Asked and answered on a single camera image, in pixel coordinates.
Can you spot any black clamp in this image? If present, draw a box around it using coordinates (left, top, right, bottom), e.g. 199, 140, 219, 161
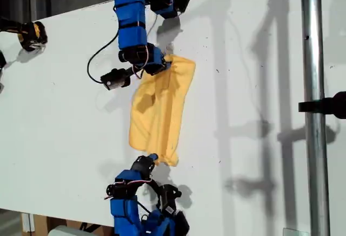
298, 91, 346, 120

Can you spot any steel post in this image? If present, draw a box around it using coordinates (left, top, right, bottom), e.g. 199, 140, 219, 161
300, 0, 331, 236

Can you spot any white table leg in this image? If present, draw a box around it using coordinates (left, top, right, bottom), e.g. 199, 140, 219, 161
21, 213, 35, 233

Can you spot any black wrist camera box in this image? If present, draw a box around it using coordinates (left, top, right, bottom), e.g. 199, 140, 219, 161
158, 184, 182, 215
100, 68, 131, 91

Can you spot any yellow square towel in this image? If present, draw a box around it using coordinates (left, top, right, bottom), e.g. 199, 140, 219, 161
128, 44, 197, 168

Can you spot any thin white cable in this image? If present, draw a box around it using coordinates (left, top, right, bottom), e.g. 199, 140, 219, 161
145, 12, 159, 39

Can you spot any black camera cable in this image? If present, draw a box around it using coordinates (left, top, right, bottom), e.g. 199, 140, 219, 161
86, 29, 119, 84

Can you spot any white bin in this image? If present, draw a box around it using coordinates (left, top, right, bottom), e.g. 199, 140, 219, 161
48, 225, 86, 236

